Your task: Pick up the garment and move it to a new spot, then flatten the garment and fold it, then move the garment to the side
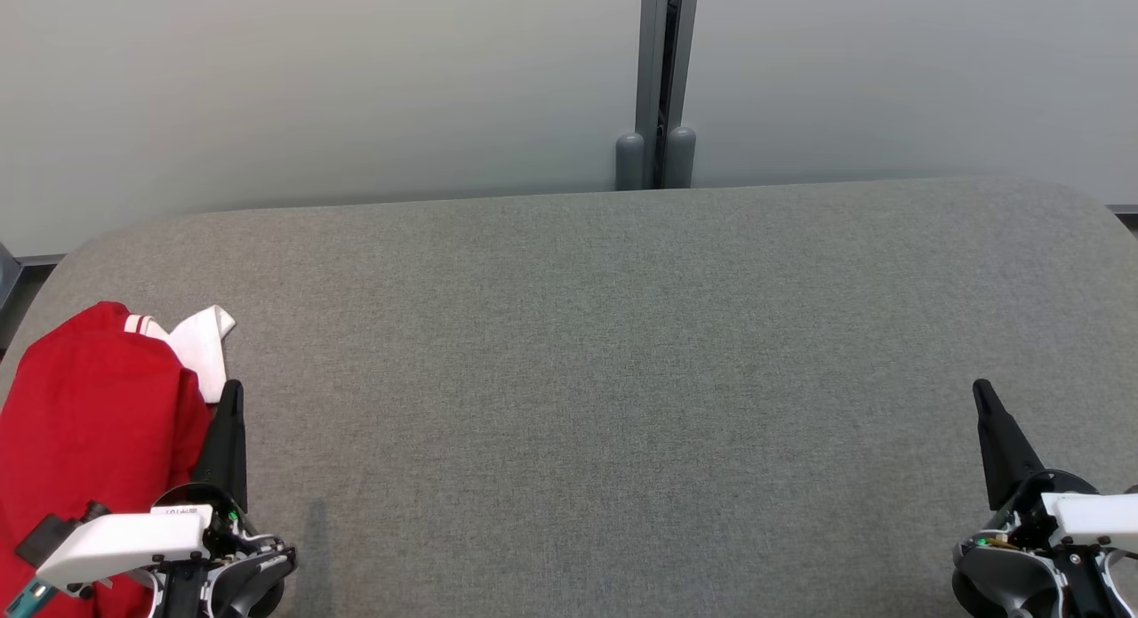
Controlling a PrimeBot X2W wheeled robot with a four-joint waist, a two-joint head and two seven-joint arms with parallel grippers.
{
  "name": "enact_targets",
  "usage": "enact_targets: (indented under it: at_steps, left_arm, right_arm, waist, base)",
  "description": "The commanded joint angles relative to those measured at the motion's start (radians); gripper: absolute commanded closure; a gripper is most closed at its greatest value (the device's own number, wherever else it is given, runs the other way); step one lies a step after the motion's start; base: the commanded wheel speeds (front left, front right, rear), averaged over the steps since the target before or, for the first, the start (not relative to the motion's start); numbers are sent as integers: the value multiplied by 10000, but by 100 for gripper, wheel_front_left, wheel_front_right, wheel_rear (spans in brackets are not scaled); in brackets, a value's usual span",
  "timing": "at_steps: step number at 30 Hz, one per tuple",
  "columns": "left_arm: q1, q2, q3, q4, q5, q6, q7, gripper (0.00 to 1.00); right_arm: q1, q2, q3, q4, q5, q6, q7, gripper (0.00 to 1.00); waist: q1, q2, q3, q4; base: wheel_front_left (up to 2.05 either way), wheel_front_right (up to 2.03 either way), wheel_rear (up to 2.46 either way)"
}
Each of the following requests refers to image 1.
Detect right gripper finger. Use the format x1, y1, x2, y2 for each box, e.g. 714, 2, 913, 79
972, 380, 1046, 510

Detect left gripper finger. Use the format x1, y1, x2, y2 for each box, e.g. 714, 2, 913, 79
191, 380, 248, 512

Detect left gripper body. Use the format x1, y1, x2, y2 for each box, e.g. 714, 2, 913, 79
36, 485, 294, 618

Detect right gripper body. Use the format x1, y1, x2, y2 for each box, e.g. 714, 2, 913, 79
978, 470, 1138, 557

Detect red shorts with white trim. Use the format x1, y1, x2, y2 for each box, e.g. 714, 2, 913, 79
0, 329, 216, 618

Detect grey partition leg with caster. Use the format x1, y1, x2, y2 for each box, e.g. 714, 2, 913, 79
0, 243, 22, 334

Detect grey fabric sofa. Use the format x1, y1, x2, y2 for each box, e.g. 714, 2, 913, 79
0, 175, 1138, 618

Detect teal left cable connector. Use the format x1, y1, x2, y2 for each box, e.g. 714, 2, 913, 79
4, 578, 50, 618

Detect grey metal partition post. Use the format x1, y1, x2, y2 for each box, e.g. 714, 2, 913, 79
616, 0, 701, 190

